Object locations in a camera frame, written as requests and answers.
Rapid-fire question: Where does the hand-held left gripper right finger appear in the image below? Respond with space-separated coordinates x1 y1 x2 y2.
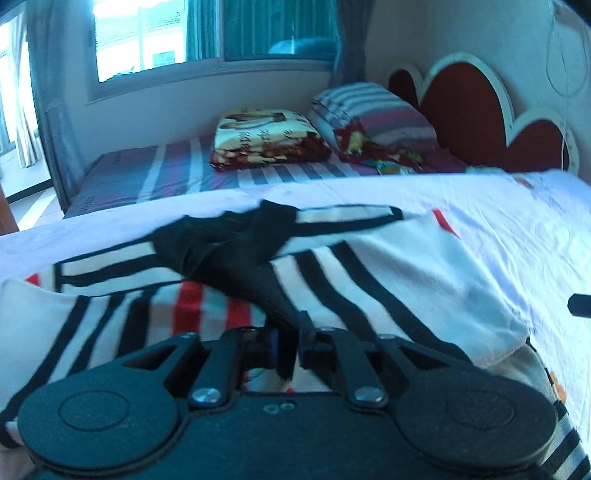
297 311 468 411

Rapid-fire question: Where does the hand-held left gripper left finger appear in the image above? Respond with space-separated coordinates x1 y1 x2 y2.
121 326 280 411

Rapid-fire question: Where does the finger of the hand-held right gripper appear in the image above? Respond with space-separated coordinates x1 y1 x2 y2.
568 292 591 318

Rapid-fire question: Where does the black white red striped sweater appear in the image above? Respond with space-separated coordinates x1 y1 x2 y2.
0 200 583 480

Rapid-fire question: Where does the white floral bed sheet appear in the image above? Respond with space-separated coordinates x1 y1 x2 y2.
0 170 591 444

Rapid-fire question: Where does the purple striped bed sheet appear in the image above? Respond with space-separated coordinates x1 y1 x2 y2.
63 135 467 219

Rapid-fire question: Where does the red patterned cloth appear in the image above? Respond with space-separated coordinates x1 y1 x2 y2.
333 121 426 175

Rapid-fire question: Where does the folded printed blanket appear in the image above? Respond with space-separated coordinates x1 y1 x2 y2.
211 108 332 172

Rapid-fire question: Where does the red heart-shaped headboard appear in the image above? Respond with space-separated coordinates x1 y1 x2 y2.
387 52 580 174

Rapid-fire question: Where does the striped pillow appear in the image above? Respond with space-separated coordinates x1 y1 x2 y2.
310 82 439 151

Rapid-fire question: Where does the grey curtain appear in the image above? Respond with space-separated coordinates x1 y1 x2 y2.
331 0 373 88
23 0 86 214

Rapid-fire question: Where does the window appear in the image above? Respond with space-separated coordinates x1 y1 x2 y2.
86 0 342 103

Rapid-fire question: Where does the thin wall cable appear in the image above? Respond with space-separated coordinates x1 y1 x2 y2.
545 9 583 172

